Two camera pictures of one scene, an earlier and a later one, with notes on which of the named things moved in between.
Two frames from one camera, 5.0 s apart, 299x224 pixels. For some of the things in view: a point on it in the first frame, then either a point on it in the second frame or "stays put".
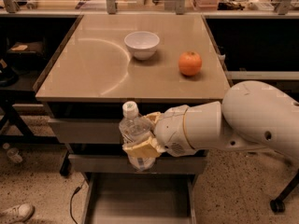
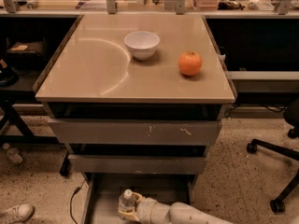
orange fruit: [190, 63] stays put
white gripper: [170, 129] -> [145, 209]
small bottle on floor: [12, 153] stays put
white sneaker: [17, 215] stays put
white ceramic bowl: [143, 44] stays put
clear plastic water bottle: [135, 129] -> [127, 203]
